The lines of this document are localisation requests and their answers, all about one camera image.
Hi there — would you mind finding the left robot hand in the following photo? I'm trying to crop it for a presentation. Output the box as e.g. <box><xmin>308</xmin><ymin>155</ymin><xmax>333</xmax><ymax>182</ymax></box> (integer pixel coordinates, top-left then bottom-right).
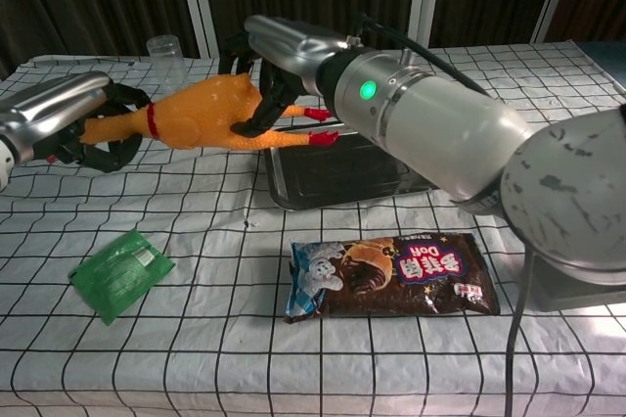
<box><xmin>0</xmin><ymin>70</ymin><xmax>151</xmax><ymax>173</ymax></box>

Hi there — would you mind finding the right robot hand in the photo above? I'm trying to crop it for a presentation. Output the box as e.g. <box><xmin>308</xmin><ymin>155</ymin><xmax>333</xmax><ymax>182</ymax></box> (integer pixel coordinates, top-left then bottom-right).
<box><xmin>218</xmin><ymin>15</ymin><xmax>351</xmax><ymax>137</ymax></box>

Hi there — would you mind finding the yellow rubber chicken toy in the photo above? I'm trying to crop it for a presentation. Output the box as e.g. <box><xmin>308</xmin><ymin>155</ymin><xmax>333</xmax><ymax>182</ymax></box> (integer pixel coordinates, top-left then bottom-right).
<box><xmin>79</xmin><ymin>71</ymin><xmax>341</xmax><ymax>152</ymax></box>

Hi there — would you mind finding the dark metal tray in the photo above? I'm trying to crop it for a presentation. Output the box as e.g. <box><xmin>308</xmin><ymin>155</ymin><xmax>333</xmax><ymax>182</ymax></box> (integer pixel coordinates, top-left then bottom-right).
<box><xmin>263</xmin><ymin>130</ymin><xmax>441</xmax><ymax>212</ymax></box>

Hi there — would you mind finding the clear plastic cup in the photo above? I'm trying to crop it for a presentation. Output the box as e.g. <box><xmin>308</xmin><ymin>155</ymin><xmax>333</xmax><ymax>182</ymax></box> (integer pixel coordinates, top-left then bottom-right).
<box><xmin>146</xmin><ymin>34</ymin><xmax>190</xmax><ymax>95</ymax></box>

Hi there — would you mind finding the green foil packet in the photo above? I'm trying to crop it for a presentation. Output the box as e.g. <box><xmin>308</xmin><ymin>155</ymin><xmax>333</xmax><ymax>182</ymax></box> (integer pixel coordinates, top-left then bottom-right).
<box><xmin>67</xmin><ymin>229</ymin><xmax>177</xmax><ymax>326</ymax></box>

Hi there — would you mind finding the brown snack bag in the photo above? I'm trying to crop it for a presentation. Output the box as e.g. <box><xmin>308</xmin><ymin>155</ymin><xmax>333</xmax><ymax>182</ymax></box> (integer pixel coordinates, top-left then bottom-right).
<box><xmin>285</xmin><ymin>232</ymin><xmax>502</xmax><ymax>324</ymax></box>

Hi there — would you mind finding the white grid tablecloth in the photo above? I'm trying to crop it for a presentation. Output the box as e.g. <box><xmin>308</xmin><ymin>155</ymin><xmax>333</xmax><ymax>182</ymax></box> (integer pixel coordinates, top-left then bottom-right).
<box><xmin>0</xmin><ymin>42</ymin><xmax>626</xmax><ymax>417</ymax></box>

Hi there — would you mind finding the black rectangular box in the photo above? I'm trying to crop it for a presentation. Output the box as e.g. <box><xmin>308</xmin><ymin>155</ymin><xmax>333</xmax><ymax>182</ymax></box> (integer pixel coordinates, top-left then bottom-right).
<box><xmin>530</xmin><ymin>248</ymin><xmax>626</xmax><ymax>313</ymax></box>

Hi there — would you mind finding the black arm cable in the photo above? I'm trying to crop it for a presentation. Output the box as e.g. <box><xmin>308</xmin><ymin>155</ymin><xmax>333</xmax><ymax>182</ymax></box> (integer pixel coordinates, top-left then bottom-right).
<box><xmin>503</xmin><ymin>245</ymin><xmax>539</xmax><ymax>417</ymax></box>
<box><xmin>354</xmin><ymin>13</ymin><xmax>490</xmax><ymax>95</ymax></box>

